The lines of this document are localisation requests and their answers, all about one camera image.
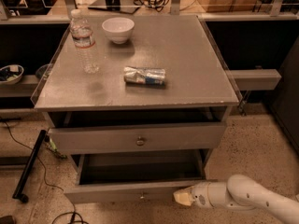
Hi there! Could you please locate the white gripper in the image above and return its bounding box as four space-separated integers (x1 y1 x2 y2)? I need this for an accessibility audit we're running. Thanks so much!
173 182 229 208

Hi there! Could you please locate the black bar with wheel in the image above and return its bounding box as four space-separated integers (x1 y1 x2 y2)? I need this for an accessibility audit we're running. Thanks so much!
12 130 46 203

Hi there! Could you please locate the black floor cable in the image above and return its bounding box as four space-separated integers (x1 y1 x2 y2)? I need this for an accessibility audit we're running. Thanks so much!
0 117 90 224

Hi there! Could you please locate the white bowl with items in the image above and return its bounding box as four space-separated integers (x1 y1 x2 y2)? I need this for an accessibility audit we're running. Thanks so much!
0 64 24 85

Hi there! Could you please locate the black monitor stand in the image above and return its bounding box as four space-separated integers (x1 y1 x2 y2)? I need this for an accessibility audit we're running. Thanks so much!
88 0 141 14

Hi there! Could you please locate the white ceramic bowl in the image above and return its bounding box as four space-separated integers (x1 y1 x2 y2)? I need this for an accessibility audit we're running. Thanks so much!
102 17 135 44

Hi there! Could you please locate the crushed silver blue can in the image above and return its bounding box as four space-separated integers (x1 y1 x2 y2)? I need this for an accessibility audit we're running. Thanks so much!
123 66 166 86

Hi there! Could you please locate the grey top drawer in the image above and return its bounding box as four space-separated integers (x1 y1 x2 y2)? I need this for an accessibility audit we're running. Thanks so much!
50 121 226 154

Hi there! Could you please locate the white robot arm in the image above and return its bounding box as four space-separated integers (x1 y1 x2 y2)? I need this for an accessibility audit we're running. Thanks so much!
173 175 299 224

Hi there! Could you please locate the dark round dish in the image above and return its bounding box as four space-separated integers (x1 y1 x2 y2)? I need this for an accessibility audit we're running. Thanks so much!
36 63 51 79

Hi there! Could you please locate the grey wooden drawer cabinet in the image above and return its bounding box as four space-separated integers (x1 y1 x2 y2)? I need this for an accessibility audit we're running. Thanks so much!
33 14 240 170

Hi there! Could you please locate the clear plastic water bottle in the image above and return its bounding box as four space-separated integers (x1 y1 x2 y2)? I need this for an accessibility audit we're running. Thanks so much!
70 9 99 74

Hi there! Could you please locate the grey drawer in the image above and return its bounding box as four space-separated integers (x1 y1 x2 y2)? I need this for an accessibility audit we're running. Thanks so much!
50 121 226 154
64 149 209 203

